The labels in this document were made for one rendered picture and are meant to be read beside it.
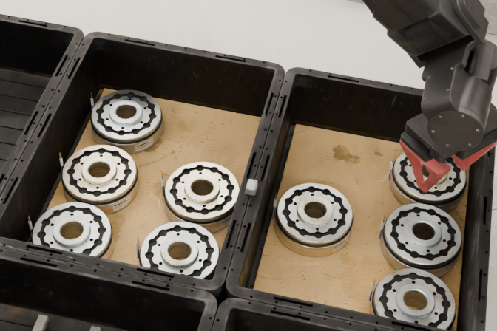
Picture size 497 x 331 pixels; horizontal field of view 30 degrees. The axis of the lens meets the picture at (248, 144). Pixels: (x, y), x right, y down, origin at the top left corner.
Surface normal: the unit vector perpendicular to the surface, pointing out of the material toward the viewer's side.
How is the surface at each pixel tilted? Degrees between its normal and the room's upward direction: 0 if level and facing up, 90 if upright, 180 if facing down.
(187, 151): 0
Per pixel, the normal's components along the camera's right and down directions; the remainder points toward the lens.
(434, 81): -0.65, -0.61
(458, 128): -0.32, 0.69
